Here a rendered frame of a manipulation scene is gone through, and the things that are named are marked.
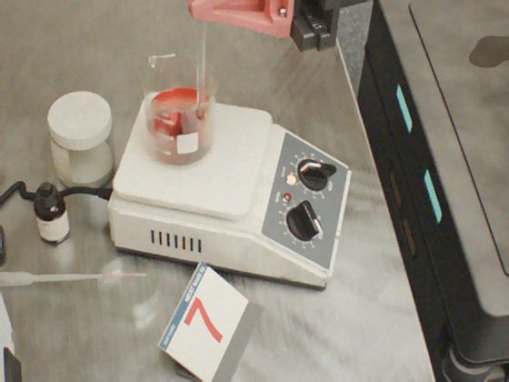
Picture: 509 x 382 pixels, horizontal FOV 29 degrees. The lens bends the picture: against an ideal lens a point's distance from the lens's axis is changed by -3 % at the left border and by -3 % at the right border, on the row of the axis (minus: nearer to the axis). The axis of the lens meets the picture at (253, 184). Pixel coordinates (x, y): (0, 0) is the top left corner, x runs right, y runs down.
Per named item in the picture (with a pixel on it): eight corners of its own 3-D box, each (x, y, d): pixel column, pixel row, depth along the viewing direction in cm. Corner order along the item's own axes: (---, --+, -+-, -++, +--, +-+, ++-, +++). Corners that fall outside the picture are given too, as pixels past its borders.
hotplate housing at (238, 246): (349, 183, 99) (359, 128, 92) (327, 296, 91) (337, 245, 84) (126, 142, 101) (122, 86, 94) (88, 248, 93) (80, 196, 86)
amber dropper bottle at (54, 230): (35, 222, 94) (25, 175, 89) (65, 214, 95) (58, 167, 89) (42, 247, 92) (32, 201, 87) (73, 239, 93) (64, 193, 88)
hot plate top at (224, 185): (274, 118, 93) (274, 112, 92) (247, 223, 85) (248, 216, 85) (146, 95, 94) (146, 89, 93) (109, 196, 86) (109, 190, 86)
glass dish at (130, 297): (86, 294, 90) (84, 280, 88) (130, 257, 92) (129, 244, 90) (128, 332, 87) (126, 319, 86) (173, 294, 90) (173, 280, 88)
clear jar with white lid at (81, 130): (105, 138, 101) (100, 83, 94) (124, 183, 97) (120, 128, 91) (48, 155, 99) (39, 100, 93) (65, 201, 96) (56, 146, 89)
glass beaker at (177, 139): (232, 140, 90) (234, 73, 83) (189, 187, 87) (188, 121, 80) (167, 106, 92) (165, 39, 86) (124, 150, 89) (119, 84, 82)
